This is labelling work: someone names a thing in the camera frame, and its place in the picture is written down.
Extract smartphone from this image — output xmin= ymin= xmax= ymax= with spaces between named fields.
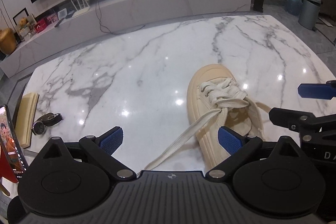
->
xmin=0 ymin=105 xmax=29 ymax=182

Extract person's dark clothing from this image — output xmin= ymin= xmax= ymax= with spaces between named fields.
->
xmin=314 ymin=161 xmax=336 ymax=224

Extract teddy bear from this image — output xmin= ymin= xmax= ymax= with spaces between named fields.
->
xmin=17 ymin=17 xmax=33 ymax=41

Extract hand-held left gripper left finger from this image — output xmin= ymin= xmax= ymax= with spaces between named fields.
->
xmin=29 ymin=126 xmax=133 ymax=180

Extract red gift box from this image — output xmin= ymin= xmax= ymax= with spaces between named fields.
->
xmin=34 ymin=19 xmax=48 ymax=33

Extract white shoelace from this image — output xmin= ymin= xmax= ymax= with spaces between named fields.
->
xmin=144 ymin=77 xmax=272 ymax=171

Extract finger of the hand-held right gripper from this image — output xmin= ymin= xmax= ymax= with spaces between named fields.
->
xmin=269 ymin=107 xmax=336 ymax=135
xmin=297 ymin=80 xmax=336 ymax=101

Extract beige wooden board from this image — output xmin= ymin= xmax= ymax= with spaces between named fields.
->
xmin=16 ymin=92 xmax=40 ymax=149

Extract red phone stand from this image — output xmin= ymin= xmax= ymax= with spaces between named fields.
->
xmin=0 ymin=158 xmax=19 ymax=185

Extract grey trash bin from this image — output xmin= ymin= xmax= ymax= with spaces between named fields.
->
xmin=298 ymin=0 xmax=322 ymax=30

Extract white router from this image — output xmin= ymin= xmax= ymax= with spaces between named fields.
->
xmin=70 ymin=0 xmax=90 ymax=17

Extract beige canvas shoe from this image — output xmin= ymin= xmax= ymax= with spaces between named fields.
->
xmin=186 ymin=64 xmax=265 ymax=169

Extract blue water jug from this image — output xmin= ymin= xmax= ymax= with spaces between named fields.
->
xmin=286 ymin=0 xmax=306 ymax=17

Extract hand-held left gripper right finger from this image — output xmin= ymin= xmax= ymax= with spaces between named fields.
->
xmin=206 ymin=126 xmax=310 ymax=181

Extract gold vase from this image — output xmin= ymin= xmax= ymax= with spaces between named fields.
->
xmin=0 ymin=28 xmax=17 ymax=55

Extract black cable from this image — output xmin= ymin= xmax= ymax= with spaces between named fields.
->
xmin=95 ymin=0 xmax=146 ymax=35

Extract wrist watch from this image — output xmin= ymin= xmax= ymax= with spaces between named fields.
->
xmin=31 ymin=112 xmax=63 ymax=136

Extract black picture frame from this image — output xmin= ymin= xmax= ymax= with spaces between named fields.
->
xmin=13 ymin=7 xmax=29 ymax=26

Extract white marble TV cabinet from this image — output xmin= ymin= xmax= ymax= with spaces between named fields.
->
xmin=0 ymin=0 xmax=253 ymax=77

